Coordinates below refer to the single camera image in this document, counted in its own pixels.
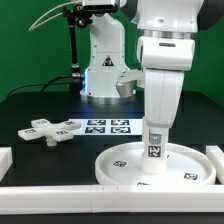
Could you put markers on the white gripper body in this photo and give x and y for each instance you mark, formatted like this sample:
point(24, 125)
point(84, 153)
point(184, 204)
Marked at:
point(161, 96)

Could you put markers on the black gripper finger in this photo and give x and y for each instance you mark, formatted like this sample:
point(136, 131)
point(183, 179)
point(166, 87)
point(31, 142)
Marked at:
point(155, 138)

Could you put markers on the white round table top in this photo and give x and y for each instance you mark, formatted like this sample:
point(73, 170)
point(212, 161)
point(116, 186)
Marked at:
point(123, 165)

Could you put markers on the white cross-shaped table base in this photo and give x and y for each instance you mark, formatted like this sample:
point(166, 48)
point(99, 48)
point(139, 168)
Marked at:
point(54, 133)

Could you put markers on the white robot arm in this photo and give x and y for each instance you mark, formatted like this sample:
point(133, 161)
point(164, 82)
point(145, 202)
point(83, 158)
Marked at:
point(165, 51)

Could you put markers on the white right fence block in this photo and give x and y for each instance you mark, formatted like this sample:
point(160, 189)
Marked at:
point(216, 156)

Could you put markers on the white fence block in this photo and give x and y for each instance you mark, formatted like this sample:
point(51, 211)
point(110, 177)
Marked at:
point(216, 156)
point(5, 160)

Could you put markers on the white marker sheet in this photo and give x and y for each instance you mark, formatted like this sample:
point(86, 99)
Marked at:
point(109, 127)

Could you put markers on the white left fence block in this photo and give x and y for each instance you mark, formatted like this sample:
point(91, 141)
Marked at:
point(5, 160)

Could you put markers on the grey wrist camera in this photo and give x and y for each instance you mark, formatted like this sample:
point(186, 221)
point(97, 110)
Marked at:
point(127, 80)

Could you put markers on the white front fence rail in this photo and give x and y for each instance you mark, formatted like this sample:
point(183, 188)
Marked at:
point(100, 198)

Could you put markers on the black camera stand pole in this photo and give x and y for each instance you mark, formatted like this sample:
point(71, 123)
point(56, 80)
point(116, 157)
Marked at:
point(76, 17)

